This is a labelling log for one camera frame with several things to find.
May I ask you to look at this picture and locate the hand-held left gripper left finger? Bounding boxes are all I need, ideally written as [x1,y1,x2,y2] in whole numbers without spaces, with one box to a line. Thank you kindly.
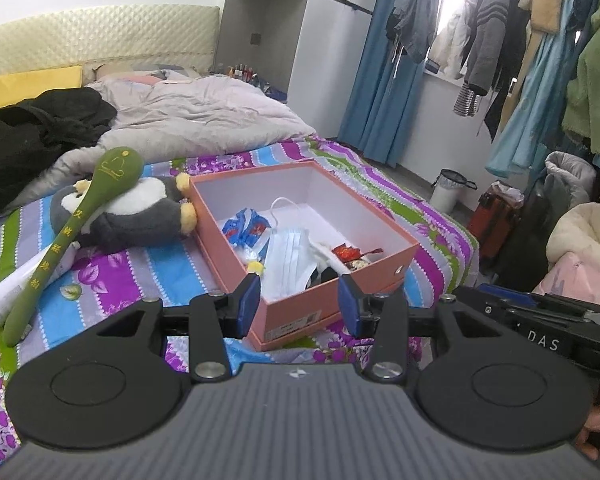
[96,272,261,383]

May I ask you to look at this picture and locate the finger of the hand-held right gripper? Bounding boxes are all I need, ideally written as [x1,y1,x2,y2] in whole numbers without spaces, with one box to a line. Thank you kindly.
[454,282,597,329]

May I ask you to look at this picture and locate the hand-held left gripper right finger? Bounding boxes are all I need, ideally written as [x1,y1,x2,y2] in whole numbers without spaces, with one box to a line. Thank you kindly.
[337,274,503,383]

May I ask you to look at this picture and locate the red candy wrapper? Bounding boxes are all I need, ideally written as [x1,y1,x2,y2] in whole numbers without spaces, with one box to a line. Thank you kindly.
[349,250,384,272]
[331,242,361,264]

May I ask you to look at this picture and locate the black and white cow plush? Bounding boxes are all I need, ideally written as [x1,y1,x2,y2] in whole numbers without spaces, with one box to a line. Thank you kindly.
[307,240,353,286]

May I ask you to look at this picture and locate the white face mask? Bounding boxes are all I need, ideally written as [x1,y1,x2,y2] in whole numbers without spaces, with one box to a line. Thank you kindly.
[260,197,317,302]

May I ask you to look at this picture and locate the blue snack packet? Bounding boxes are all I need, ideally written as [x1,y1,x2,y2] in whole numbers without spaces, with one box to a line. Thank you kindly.
[221,207,272,261]

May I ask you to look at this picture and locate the red suitcase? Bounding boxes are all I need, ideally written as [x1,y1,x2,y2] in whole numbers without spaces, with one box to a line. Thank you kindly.
[467,182,524,261]

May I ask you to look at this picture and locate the cream fluffy blanket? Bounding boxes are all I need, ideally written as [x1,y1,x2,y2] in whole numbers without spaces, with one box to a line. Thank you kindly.
[545,202,600,281]

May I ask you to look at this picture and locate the white trash bin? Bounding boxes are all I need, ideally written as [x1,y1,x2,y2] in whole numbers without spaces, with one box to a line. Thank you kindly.
[430,169,479,216]

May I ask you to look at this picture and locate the floral striped bedsheet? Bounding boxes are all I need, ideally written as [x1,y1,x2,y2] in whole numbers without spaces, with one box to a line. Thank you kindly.
[0,135,481,461]

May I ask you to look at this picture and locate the grey puffer jacket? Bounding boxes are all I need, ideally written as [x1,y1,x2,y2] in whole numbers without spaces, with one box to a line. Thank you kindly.
[495,150,599,291]

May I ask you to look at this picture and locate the grey penguin plush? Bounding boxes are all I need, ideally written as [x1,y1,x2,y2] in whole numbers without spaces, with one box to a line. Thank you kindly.
[50,172,199,256]

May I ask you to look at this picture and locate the grey duvet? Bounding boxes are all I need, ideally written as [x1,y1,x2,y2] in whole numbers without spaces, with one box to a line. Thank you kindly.
[0,64,317,211]

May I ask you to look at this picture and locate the blue curtain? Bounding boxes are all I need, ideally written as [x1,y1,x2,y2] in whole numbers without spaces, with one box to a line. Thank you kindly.
[337,0,453,169]

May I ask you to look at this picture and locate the green plush spoon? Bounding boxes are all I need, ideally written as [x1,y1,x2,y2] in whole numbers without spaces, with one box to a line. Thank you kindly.
[1,146,145,347]

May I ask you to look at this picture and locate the green fleece garment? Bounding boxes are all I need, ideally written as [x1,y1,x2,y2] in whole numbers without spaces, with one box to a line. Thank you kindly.
[562,0,600,162]

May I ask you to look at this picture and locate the row of small bottles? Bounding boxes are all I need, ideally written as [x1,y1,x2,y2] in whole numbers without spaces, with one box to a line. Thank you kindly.
[227,62,261,84]

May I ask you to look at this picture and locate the white tube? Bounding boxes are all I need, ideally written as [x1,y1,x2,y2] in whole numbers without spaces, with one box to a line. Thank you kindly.
[0,247,79,321]

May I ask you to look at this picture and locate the pink pillow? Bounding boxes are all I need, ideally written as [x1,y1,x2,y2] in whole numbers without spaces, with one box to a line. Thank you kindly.
[125,72,169,86]

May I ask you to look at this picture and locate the grey wardrobe cabinet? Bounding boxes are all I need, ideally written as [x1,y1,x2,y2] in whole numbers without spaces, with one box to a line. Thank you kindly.
[220,0,376,141]

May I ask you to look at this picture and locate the white hanging jacket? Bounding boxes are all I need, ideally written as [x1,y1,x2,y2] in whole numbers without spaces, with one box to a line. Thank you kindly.
[426,5,473,81]

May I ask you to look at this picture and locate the dark grey striped hoodie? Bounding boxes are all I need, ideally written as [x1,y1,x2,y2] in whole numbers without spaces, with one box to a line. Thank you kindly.
[452,0,534,117]

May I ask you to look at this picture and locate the black jacket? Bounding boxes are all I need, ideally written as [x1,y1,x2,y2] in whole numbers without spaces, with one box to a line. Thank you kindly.
[0,87,118,222]

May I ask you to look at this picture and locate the blue denim jacket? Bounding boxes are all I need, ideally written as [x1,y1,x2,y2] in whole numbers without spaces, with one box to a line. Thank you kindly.
[385,0,449,64]

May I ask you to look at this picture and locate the cream quilted headboard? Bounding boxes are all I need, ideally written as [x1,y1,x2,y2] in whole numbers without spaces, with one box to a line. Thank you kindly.
[0,4,220,106]

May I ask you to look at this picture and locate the yellow pillow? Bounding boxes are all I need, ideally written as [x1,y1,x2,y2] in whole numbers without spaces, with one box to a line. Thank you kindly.
[0,65,84,111]

